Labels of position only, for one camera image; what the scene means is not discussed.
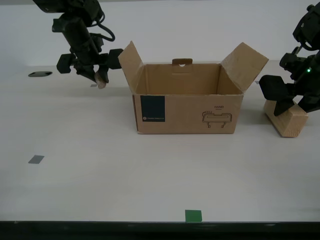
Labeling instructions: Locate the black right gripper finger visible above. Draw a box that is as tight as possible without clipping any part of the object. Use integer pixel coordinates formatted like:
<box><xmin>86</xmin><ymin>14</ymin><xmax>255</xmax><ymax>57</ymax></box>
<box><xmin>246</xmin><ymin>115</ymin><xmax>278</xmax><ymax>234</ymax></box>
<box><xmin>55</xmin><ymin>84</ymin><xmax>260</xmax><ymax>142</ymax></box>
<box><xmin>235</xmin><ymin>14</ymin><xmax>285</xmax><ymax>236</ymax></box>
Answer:
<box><xmin>297</xmin><ymin>92</ymin><xmax>320</xmax><ymax>115</ymax></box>
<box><xmin>258</xmin><ymin>74</ymin><xmax>296</xmax><ymax>117</ymax></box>

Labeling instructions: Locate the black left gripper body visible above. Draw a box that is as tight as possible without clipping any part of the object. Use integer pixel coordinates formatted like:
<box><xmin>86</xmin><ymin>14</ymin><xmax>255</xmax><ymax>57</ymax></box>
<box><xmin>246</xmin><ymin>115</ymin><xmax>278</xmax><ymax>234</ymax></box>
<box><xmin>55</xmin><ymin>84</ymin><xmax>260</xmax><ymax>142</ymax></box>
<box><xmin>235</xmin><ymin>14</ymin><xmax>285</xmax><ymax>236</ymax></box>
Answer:
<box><xmin>70</xmin><ymin>37</ymin><xmax>110</xmax><ymax>73</ymax></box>

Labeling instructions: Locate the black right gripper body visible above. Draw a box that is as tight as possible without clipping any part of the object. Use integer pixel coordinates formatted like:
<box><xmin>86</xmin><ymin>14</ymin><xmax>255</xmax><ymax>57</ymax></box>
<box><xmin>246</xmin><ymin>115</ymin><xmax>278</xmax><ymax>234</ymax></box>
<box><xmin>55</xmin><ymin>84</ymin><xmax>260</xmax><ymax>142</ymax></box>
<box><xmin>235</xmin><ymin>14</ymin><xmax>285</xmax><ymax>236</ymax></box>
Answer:
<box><xmin>279</xmin><ymin>49</ymin><xmax>320</xmax><ymax>103</ymax></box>

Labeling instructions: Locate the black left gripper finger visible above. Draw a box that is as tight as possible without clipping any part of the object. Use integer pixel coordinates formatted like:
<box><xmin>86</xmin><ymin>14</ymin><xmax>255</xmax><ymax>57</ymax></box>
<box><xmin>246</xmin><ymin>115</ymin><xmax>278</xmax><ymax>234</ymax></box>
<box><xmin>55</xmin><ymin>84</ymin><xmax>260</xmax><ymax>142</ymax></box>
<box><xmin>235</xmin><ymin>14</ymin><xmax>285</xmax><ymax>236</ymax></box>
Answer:
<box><xmin>56</xmin><ymin>53</ymin><xmax>98</xmax><ymax>85</ymax></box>
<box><xmin>99</xmin><ymin>48</ymin><xmax>124</xmax><ymax>84</ymax></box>

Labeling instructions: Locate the light wooden block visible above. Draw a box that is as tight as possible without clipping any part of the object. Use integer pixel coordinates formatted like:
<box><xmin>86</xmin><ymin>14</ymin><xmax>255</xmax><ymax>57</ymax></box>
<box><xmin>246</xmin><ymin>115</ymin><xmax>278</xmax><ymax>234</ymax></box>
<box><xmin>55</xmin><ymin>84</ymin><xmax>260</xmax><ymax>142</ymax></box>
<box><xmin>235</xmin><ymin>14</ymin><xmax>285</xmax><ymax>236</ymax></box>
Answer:
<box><xmin>264</xmin><ymin>99</ymin><xmax>309</xmax><ymax>138</ymax></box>

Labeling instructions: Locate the pinkish granite rock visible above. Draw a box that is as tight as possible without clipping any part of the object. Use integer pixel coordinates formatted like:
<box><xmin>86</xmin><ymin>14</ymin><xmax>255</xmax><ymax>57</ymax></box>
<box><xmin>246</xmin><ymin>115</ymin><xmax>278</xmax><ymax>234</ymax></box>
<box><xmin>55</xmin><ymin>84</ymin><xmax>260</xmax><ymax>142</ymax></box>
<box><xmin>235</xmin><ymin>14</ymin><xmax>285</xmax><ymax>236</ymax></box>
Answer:
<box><xmin>94</xmin><ymin>71</ymin><xmax>108</xmax><ymax>90</ymax></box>

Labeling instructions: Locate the open brown cardboard box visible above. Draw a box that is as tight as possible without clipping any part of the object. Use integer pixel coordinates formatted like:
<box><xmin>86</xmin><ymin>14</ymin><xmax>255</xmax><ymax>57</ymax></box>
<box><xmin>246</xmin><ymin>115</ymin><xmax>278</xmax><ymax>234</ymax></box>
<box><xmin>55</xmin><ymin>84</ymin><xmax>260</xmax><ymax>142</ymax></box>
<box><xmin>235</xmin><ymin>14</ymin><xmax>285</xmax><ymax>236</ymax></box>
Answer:
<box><xmin>117</xmin><ymin>41</ymin><xmax>269</xmax><ymax>135</ymax></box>

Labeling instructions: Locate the grey tape square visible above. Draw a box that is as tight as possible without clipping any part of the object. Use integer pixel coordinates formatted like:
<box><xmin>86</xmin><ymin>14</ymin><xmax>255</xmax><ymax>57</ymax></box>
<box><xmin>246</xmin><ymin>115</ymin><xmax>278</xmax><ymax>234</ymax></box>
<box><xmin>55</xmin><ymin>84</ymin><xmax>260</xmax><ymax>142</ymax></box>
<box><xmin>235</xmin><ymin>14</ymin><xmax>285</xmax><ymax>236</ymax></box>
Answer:
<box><xmin>27</xmin><ymin>155</ymin><xmax>45</xmax><ymax>165</ymax></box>

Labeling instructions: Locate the green tape square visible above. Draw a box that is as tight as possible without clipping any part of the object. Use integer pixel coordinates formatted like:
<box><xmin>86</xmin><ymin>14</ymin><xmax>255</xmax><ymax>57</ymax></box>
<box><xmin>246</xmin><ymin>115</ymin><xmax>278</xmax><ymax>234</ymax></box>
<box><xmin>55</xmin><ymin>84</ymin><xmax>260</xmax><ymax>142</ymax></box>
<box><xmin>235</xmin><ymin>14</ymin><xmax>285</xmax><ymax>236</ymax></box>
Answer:
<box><xmin>184</xmin><ymin>209</ymin><xmax>202</xmax><ymax>223</ymax></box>

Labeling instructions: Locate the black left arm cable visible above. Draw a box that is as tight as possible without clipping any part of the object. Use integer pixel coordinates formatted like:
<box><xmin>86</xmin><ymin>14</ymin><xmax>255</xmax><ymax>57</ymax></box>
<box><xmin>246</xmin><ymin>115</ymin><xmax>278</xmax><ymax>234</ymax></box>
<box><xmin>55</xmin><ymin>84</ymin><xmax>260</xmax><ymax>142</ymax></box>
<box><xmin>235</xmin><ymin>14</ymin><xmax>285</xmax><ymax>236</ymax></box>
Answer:
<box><xmin>92</xmin><ymin>11</ymin><xmax>116</xmax><ymax>42</ymax></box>

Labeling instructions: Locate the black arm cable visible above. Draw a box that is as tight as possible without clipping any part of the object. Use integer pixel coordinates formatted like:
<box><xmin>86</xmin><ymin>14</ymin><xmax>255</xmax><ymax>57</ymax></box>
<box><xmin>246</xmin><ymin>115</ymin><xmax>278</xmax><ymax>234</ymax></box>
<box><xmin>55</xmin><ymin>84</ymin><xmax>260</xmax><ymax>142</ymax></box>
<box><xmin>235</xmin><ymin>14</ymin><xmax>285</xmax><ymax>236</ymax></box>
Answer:
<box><xmin>294</xmin><ymin>41</ymin><xmax>313</xmax><ymax>55</ymax></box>
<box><xmin>92</xmin><ymin>11</ymin><xmax>116</xmax><ymax>42</ymax></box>

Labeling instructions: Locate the black oval cable grommet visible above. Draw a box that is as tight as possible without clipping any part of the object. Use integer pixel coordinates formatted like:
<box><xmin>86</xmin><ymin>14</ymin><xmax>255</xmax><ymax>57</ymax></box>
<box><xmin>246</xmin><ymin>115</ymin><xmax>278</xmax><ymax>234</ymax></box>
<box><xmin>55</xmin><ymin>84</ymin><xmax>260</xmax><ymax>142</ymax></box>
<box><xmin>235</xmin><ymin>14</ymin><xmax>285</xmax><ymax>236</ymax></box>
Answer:
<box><xmin>27</xmin><ymin>71</ymin><xmax>53</xmax><ymax>79</ymax></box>

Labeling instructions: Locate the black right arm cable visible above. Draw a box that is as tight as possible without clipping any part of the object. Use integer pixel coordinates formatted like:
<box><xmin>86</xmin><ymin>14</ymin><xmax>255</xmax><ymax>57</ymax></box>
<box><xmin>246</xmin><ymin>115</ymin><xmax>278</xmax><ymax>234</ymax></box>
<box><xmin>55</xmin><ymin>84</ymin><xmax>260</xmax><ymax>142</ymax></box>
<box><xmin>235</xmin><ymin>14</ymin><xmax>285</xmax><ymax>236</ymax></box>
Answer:
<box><xmin>294</xmin><ymin>41</ymin><xmax>313</xmax><ymax>55</ymax></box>

